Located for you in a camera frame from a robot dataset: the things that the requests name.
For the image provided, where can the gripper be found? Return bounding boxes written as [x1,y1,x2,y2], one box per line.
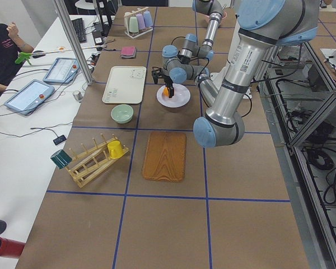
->
[164,76,174,98]
[152,68,167,84]

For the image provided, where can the orange fruit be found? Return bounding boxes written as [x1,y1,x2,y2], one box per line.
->
[163,87,170,97]

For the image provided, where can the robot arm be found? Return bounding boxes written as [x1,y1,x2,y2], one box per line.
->
[161,1,319,147]
[152,1,223,86]

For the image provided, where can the cream bear tray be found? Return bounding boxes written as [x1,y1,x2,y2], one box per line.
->
[102,66,147,104]

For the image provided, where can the brown wooden tray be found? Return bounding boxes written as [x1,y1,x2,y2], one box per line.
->
[142,131,186,182]

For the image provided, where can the white plate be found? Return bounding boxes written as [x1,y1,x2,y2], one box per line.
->
[156,84,190,108]

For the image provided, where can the pink and grey cloths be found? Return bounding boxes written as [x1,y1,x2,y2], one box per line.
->
[120,46,137,59]

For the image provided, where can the green bowl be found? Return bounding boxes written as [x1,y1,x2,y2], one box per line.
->
[111,104,134,124]

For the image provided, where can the green cup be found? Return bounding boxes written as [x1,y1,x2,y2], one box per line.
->
[129,16,139,35]

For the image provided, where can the purple cup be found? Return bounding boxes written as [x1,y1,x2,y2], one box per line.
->
[136,13,146,31]

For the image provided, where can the blue cup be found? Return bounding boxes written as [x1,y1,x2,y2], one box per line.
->
[143,11,153,28]

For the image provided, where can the white cup rack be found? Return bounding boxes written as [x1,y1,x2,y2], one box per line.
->
[124,7,153,39]

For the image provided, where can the yellow mug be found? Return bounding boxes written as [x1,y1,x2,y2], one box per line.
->
[107,140,124,159]

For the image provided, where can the small metal can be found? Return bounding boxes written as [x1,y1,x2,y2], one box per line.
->
[72,90,83,103]

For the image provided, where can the pink bowl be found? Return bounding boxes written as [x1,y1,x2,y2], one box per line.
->
[205,11,227,26]

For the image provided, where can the far teach pendant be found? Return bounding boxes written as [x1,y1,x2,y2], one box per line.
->
[43,58,80,84]

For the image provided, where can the teach pendant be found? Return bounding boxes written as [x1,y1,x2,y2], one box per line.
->
[43,58,80,84]
[4,80,55,115]

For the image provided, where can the black keyboard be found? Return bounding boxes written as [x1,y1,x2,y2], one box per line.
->
[71,18,87,43]

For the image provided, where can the wooden dish rack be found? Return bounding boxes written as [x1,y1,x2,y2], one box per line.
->
[65,133,129,188]

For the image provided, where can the small black device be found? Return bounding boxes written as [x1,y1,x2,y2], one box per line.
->
[53,135,67,146]

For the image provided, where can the dark green mug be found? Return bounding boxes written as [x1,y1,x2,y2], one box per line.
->
[50,149,72,169]

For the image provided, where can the near teach pendant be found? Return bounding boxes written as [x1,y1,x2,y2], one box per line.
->
[4,80,55,115]

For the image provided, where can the reacher grabber tool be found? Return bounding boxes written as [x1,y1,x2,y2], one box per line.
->
[15,44,107,64]

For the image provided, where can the seated person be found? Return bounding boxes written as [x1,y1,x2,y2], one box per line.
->
[0,22,34,97]

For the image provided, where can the red tube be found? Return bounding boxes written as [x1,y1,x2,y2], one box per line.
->
[0,237,25,258]

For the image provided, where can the aluminium frame post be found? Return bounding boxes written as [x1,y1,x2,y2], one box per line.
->
[53,0,94,85]

